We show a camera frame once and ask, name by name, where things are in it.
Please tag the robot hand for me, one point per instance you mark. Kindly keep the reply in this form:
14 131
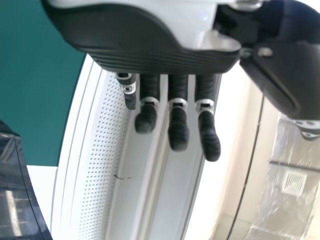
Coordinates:
140 32

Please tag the black oven with glass door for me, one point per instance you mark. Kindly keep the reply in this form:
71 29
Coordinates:
15 190

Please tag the plastic wrapped furniture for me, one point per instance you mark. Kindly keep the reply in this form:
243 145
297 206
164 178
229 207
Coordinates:
287 190

